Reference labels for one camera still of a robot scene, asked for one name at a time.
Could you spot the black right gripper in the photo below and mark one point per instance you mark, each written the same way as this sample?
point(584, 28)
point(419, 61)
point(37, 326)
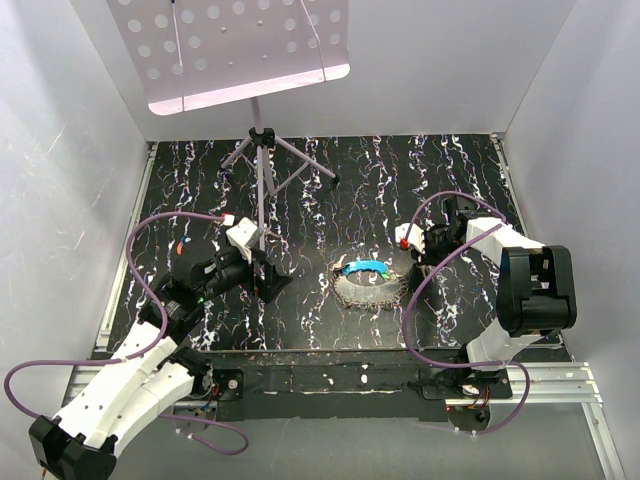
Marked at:
point(427, 258)

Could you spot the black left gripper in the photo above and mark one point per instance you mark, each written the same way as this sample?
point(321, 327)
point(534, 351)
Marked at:
point(269, 287)

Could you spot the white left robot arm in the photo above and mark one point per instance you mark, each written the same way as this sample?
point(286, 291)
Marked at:
point(154, 368)

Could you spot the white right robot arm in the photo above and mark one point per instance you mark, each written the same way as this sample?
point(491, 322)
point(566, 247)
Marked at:
point(535, 291)

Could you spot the orange blue toy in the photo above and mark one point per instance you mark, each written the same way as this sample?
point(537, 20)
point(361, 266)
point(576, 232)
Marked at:
point(181, 245)

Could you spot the white perforated music stand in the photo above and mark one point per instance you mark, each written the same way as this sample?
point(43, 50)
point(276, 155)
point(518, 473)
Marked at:
point(191, 55)

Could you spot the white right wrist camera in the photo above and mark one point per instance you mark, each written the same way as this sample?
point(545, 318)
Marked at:
point(410, 236)

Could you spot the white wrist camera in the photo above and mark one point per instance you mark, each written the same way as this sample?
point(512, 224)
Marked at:
point(244, 236)
point(410, 236)

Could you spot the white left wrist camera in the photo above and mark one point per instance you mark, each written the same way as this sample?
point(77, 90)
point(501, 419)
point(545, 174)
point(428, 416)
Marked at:
point(244, 236)

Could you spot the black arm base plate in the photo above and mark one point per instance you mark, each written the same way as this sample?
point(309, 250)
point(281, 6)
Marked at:
point(345, 384)

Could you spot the aluminium rail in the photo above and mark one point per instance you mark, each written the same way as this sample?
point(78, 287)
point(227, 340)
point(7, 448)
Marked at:
point(561, 433)

